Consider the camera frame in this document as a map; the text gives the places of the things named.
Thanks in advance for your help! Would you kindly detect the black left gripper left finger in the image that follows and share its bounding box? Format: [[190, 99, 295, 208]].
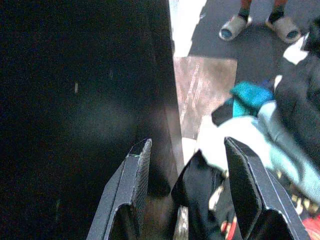
[[86, 138, 153, 240]]

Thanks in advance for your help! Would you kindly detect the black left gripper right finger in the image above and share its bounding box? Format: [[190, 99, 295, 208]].
[[223, 136, 312, 240]]

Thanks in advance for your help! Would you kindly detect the pale light blue garment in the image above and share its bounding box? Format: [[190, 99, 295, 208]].
[[197, 101, 320, 198]]

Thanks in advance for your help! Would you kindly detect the black printed garment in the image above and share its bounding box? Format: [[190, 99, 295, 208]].
[[171, 149, 320, 240]]

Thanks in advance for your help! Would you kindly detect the red garment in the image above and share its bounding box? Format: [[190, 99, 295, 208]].
[[301, 216, 320, 240]]

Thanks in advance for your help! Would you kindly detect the teal blue garment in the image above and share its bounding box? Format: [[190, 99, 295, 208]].
[[229, 81, 276, 118]]

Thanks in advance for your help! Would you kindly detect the brown floor mat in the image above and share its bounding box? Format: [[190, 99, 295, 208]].
[[173, 56, 238, 139]]

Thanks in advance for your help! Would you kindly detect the person's foot in grey slipper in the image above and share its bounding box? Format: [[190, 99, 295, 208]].
[[265, 15, 303, 44], [219, 14, 253, 42]]

